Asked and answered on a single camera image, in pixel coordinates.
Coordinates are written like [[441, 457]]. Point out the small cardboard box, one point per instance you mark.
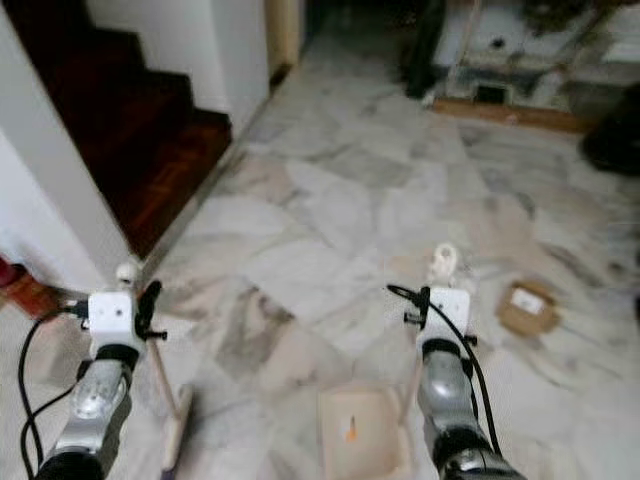
[[528, 308]]

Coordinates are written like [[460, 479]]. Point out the beige door frame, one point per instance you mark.
[[285, 35]]

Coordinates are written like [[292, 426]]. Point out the beige broom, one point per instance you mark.
[[178, 430]]

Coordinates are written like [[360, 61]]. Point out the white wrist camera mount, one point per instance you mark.
[[112, 316], [452, 307]]

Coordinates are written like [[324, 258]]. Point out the dark wooden staircase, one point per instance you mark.
[[150, 150]]

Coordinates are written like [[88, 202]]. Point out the white weathered cabinet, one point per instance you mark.
[[510, 50]]

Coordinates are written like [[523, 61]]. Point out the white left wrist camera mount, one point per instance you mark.
[[112, 316]]

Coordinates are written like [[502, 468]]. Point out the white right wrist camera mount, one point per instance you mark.
[[452, 307]]

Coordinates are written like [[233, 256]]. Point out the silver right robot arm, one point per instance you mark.
[[445, 395]]

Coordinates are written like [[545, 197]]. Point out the black bag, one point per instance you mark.
[[615, 140]]

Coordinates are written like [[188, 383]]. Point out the tall black object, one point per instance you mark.
[[420, 55]]

